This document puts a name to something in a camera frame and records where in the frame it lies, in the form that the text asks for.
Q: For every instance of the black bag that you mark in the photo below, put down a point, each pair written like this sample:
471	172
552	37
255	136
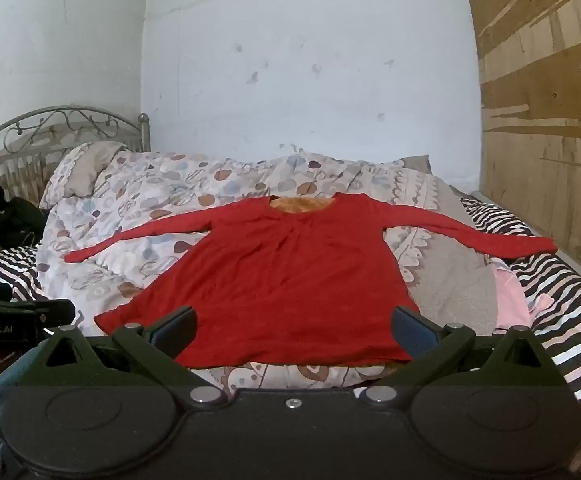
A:
13	217

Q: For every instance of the pink cloth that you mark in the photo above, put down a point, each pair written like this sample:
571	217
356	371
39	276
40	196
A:
513	295

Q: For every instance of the floral patterned quilt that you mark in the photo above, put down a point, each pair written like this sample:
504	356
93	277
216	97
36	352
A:
170	185

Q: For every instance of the red long-sleeved dress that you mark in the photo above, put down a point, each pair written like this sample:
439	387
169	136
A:
290	280

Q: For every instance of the peeling wooden board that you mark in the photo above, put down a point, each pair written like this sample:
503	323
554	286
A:
545	110

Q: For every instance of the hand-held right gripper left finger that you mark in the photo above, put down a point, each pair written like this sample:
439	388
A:
178	331

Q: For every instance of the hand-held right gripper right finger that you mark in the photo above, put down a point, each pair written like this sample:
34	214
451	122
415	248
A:
411	329

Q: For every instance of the black and white striped bedsheet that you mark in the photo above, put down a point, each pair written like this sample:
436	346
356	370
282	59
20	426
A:
560	290

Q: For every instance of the metal scrollwork headboard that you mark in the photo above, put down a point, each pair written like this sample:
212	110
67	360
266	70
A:
45	130

